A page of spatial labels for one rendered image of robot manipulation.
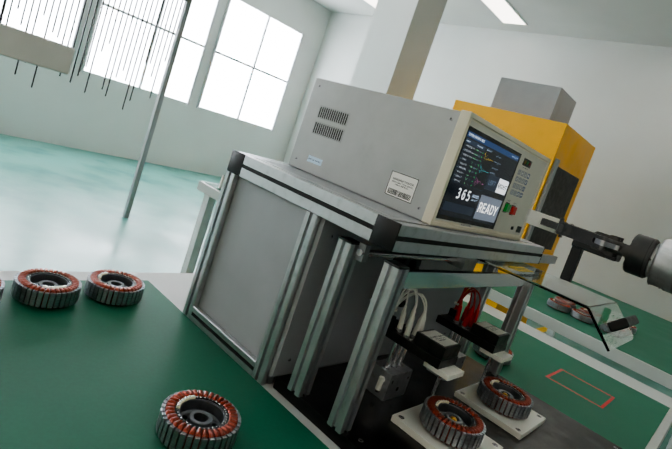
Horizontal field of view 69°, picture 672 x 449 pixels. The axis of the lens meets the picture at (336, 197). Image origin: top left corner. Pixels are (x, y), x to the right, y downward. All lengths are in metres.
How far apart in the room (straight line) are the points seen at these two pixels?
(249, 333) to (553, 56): 6.27
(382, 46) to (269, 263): 4.32
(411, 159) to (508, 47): 6.33
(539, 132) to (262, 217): 3.89
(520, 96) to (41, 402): 4.74
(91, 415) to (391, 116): 0.68
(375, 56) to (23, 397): 4.66
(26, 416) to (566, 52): 6.63
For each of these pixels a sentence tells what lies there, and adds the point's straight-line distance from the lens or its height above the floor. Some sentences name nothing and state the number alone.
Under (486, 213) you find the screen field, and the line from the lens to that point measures 1.05.
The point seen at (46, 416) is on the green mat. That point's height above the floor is 0.75.
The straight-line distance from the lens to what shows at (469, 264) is 1.12.
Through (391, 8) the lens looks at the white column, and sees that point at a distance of 5.25.
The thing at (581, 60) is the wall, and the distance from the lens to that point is 6.81.
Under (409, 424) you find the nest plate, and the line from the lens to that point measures 0.94.
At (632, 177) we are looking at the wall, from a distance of 6.32.
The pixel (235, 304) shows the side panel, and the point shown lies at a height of 0.83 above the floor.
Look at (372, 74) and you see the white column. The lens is 5.08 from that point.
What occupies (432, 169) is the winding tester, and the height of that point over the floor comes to 1.21.
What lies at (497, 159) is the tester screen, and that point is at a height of 1.27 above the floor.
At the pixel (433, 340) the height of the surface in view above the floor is 0.92.
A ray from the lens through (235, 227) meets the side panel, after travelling 1.02.
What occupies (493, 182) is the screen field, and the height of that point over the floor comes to 1.22.
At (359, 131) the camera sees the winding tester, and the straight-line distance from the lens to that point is 0.99.
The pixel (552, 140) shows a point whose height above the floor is 1.78.
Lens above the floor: 1.20
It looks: 6 degrees down
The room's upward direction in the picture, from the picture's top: 19 degrees clockwise
